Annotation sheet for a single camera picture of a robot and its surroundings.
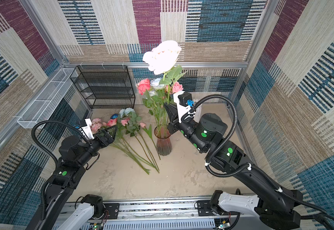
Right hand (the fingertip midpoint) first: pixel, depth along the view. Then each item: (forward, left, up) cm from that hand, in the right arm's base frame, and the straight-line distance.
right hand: (168, 106), depth 53 cm
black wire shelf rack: (+52, +48, -30) cm, 76 cm away
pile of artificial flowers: (+16, +23, -48) cm, 56 cm away
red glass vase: (+6, +4, -39) cm, 40 cm away
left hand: (+3, +26, -16) cm, 31 cm away
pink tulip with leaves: (+22, +14, -47) cm, 54 cm away
